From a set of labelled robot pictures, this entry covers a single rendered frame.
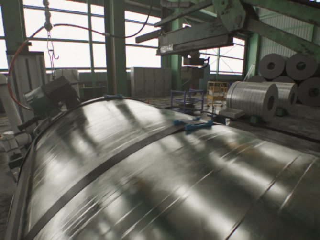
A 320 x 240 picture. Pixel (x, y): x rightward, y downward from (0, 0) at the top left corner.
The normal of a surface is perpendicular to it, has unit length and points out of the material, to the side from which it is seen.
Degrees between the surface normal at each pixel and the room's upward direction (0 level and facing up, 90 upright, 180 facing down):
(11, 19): 90
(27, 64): 90
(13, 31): 90
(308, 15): 90
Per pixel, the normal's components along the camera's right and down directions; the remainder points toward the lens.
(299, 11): -0.91, 0.11
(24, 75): 0.66, 0.20
